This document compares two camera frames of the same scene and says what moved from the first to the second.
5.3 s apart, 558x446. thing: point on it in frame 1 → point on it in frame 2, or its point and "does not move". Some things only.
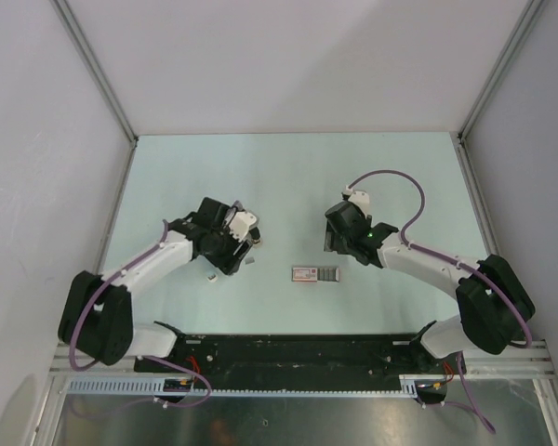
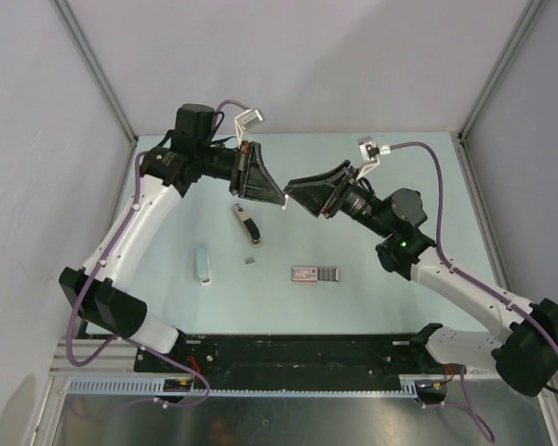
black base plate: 289,357 does not move
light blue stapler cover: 212,277 → 202,264
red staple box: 314,274 does not move
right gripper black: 332,242 → 322,194
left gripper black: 230,262 → 255,183
